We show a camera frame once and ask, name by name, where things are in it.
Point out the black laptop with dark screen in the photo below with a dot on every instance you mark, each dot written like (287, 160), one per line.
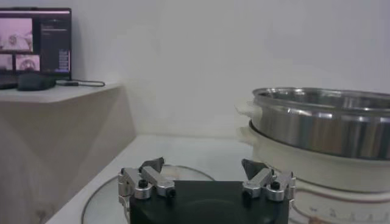
(51, 39)

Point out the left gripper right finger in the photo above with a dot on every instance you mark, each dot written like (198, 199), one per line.
(259, 182)

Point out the stainless steel steamer basket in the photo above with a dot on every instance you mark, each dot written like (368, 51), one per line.
(320, 134)

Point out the cream electric cooking pot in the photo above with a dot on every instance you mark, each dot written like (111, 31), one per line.
(320, 173)

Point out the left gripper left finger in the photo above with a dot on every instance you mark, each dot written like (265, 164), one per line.
(158, 182)

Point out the white side desk with mouse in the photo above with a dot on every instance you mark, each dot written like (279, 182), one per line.
(61, 137)

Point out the black computer mouse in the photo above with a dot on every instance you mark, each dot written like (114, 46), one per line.
(35, 82)

